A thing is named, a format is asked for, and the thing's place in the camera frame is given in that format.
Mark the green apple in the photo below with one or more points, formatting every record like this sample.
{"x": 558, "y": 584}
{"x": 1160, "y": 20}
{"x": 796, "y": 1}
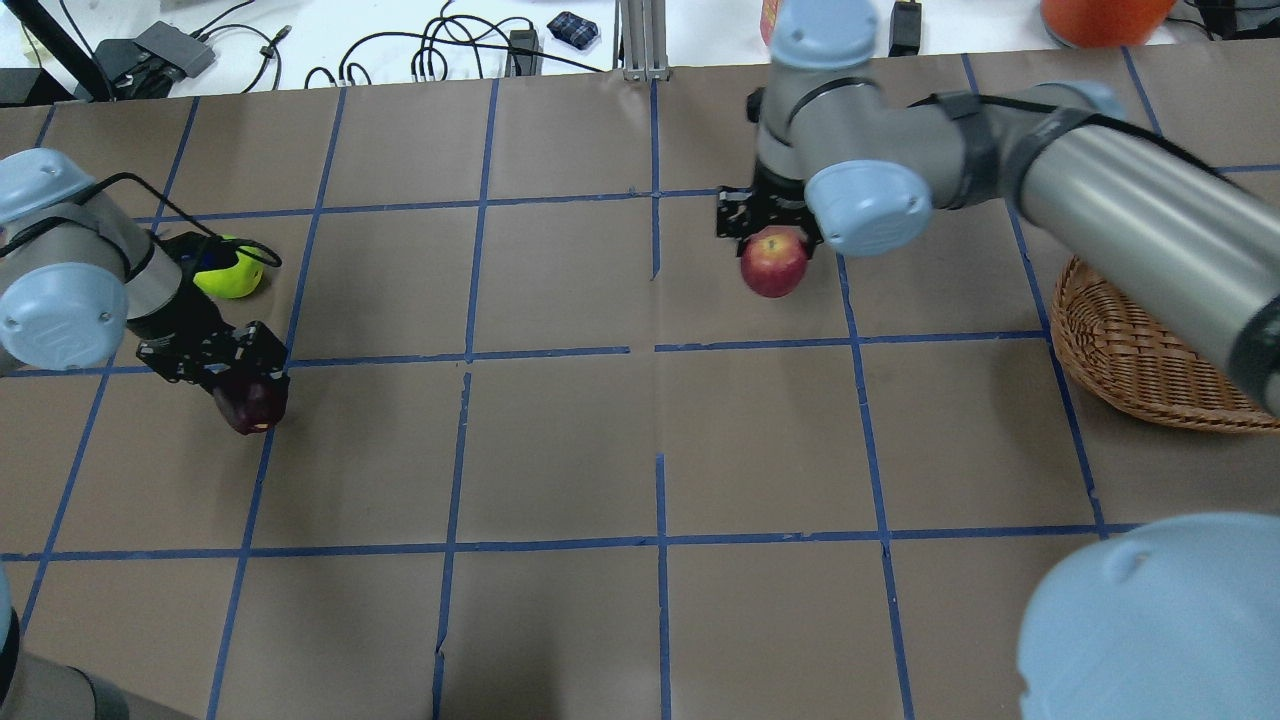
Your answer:
{"x": 228, "y": 270}

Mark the dark red apple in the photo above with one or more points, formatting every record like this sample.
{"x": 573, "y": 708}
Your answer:
{"x": 251, "y": 404}

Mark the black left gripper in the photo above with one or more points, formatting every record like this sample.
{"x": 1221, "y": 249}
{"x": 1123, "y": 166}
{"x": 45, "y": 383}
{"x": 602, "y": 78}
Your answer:
{"x": 187, "y": 318}

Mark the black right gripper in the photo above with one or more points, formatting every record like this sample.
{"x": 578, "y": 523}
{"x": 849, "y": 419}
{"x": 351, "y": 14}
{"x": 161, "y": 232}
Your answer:
{"x": 768, "y": 210}

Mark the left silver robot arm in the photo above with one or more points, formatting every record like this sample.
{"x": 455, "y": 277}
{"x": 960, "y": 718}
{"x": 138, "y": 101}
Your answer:
{"x": 79, "y": 274}

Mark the red yellow apple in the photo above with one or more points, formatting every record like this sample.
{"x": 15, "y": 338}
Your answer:
{"x": 773, "y": 262}

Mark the orange bucket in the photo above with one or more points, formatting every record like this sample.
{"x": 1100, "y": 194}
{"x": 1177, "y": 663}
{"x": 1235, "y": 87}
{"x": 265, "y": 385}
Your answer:
{"x": 1103, "y": 23}

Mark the black power adapter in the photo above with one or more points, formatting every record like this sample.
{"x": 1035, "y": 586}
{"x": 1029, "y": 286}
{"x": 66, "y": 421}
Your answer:
{"x": 523, "y": 59}

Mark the wicker basket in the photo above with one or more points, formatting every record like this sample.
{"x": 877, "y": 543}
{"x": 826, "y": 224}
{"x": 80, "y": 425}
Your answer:
{"x": 1124, "y": 356}

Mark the aluminium frame post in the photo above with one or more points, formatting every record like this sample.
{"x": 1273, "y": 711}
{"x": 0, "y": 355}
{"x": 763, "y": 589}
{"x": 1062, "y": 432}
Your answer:
{"x": 641, "y": 30}

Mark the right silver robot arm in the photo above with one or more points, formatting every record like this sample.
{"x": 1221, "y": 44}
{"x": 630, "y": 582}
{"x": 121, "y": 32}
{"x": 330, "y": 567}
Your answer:
{"x": 1173, "y": 620}

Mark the grey usb hub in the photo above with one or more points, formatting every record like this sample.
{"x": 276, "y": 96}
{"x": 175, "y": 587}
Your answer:
{"x": 176, "y": 48}

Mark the orange juice bottle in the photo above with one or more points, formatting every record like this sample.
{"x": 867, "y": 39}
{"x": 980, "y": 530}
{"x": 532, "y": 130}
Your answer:
{"x": 768, "y": 19}

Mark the black monitor stand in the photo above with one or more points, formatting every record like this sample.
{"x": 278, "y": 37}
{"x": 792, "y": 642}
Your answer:
{"x": 70, "y": 49}

